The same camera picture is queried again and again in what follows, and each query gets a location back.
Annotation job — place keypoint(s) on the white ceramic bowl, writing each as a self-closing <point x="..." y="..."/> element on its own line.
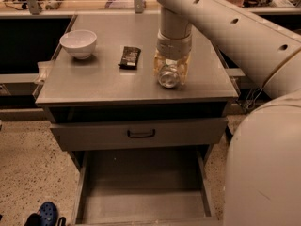
<point x="79" y="44"/>

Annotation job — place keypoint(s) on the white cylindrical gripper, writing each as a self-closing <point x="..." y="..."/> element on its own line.
<point x="174" y="46"/>

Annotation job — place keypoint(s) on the crushed 7up can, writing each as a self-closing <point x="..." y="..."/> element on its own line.
<point x="169" y="77"/>

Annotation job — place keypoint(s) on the grey drawer cabinet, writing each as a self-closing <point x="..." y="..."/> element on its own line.
<point x="98" y="90"/>

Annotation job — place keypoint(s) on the blue croc shoe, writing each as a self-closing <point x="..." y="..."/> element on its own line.
<point x="48" y="214"/>

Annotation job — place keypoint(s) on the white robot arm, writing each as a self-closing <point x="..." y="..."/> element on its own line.
<point x="263" y="170"/>

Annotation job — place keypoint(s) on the open middle drawer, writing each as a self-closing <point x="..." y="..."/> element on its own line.
<point x="144" y="187"/>

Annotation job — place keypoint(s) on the dark snack bar wrapper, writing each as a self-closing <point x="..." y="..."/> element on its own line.
<point x="129" y="58"/>

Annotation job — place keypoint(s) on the closed top drawer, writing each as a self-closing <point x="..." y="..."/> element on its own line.
<point x="87" y="136"/>

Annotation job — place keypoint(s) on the black drawer handle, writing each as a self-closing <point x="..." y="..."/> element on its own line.
<point x="139" y="135"/>

